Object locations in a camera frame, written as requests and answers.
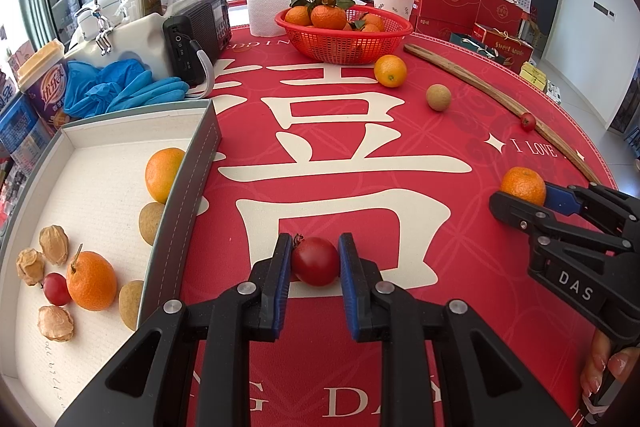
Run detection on white ceramic container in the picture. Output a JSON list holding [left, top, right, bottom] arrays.
[[65, 0, 201, 82]]

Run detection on purple instant drink cup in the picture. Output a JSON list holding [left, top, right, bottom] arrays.
[[17, 41, 71, 130]]

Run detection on floral paper cup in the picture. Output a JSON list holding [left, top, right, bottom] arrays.
[[371, 0, 418, 20]]

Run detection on smooth round orange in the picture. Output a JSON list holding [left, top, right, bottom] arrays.
[[374, 55, 408, 88], [145, 148, 187, 205]]

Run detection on black portable radio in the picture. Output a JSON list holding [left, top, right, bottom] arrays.
[[162, 0, 232, 100]]

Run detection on red plastic basket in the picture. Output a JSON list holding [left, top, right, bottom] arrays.
[[275, 4, 414, 65]]

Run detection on wooden back scratcher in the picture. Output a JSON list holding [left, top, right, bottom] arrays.
[[404, 43, 601, 185]]

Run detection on silver metal figurine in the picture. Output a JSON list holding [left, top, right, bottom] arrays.
[[75, 0, 126, 56]]

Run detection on brown longan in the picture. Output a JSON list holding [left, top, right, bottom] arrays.
[[426, 84, 452, 112], [139, 202, 166, 245], [118, 279, 146, 332]]

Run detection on dry husk physalis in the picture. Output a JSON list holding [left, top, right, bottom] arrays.
[[39, 225, 69, 266], [16, 248, 47, 286], [38, 305, 75, 343]]

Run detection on yellow carton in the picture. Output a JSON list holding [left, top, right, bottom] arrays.
[[520, 62, 546, 90]]

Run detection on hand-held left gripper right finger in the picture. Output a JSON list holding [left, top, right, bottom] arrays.
[[337, 232, 573, 427]]

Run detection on blue printed box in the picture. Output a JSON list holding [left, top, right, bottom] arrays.
[[0, 94, 53, 172]]

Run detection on pile of leafy mandarins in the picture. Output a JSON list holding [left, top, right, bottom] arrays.
[[283, 0, 386, 32]]

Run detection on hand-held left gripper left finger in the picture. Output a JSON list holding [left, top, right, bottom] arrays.
[[55, 233, 295, 427]]

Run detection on white paper towel roll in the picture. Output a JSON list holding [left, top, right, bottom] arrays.
[[245, 0, 293, 38]]

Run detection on person's right hand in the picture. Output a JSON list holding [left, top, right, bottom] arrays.
[[580, 332, 630, 404]]

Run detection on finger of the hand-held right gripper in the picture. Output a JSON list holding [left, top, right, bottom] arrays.
[[545, 184, 640, 238], [489, 191, 626, 255]]

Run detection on small mandarin orange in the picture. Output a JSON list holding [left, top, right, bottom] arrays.
[[501, 167, 547, 208]]

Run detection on red and gold gift box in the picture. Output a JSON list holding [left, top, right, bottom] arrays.
[[472, 23, 535, 74]]

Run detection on grey shallow cardboard box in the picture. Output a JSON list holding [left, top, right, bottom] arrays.
[[0, 99, 222, 408]]

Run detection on orange with stem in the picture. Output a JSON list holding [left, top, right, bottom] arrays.
[[66, 244, 118, 312]]

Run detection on green gift bag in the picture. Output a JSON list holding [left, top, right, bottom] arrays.
[[450, 33, 496, 58]]

